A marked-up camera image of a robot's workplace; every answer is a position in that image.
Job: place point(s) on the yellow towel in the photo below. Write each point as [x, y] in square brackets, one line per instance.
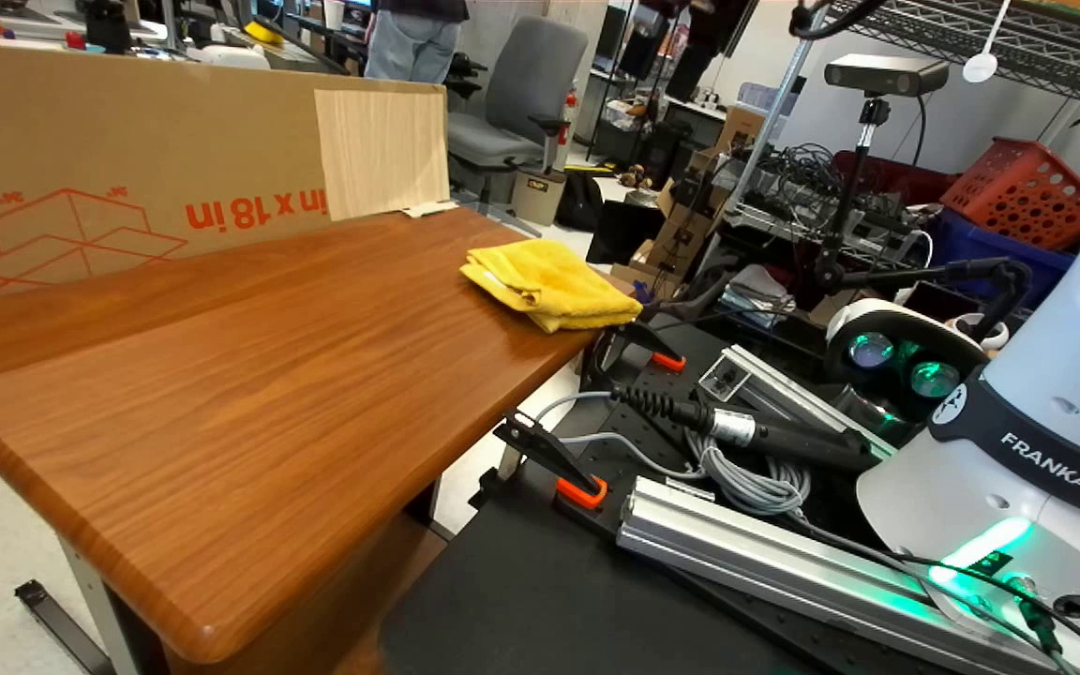
[544, 285]

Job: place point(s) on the brown wooden desk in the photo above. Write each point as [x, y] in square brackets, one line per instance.
[254, 413]

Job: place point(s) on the light wood base strip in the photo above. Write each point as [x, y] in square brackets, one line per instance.
[428, 209]

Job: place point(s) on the brown cardboard boxes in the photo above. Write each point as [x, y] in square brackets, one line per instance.
[686, 230]

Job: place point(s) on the light wood panel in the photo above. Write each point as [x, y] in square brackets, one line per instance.
[376, 151]

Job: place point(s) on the grey swivel chair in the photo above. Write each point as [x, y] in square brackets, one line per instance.
[526, 80]

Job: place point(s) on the white device with green lights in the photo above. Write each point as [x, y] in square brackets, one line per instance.
[846, 329]

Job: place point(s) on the slanted metal pole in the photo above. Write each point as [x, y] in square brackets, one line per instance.
[771, 115]

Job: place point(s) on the person in blue jeans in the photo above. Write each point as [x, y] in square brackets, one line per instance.
[409, 44]

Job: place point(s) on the dark red bin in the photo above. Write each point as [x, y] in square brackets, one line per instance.
[908, 176]

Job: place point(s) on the large cardboard box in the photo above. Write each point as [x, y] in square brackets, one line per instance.
[128, 136]

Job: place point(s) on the blue plastic bin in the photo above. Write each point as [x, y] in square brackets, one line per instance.
[994, 248]

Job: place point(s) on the red plastic basket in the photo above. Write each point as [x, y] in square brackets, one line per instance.
[1020, 191]

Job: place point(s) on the white round-headed rod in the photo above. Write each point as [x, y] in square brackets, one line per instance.
[981, 64]

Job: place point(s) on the short aluminium rail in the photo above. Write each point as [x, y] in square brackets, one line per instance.
[788, 394]

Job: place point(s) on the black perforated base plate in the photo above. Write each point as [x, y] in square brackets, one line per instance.
[541, 603]

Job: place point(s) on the long aluminium rail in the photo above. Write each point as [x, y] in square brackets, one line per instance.
[753, 539]

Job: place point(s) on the black camera tripod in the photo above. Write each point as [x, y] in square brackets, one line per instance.
[869, 136]

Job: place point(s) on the black stereo camera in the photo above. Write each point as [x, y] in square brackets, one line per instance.
[884, 73]

